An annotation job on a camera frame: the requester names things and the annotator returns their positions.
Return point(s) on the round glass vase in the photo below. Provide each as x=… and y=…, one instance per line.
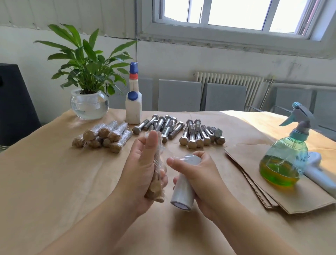
x=90, y=106

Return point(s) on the white vertical blind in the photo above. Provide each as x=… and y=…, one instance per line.
x=63, y=13

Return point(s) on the white glue bottle blue cap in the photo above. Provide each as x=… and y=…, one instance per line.
x=133, y=107

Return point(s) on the green leafy plant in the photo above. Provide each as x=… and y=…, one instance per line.
x=86, y=58

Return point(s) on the white handheld controller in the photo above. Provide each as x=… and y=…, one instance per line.
x=321, y=176

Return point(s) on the person's right forearm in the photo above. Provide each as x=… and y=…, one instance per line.
x=252, y=234

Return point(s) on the white framed window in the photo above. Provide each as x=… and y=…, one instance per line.
x=241, y=18

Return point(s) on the person's right hand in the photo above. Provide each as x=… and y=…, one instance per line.
x=207, y=184

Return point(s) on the large brown paper table cover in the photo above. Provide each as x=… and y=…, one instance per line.
x=42, y=184

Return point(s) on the person's left hand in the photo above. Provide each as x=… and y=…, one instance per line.
x=136, y=176

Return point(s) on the grey chair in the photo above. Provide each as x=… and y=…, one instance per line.
x=225, y=97
x=147, y=93
x=325, y=107
x=180, y=95
x=291, y=97

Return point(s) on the green spray bottle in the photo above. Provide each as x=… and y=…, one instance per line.
x=283, y=163

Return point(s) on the black trash bin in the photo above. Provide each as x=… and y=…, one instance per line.
x=18, y=105

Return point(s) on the white cling film roll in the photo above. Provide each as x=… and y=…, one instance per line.
x=183, y=194

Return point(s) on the white radiator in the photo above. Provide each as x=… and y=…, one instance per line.
x=228, y=81

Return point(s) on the pile of steel bolts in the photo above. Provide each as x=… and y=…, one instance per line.
x=173, y=129

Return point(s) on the steel hex bolt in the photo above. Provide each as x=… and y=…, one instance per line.
x=93, y=132

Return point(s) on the stack of brown paper sheets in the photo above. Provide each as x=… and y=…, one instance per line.
x=304, y=197

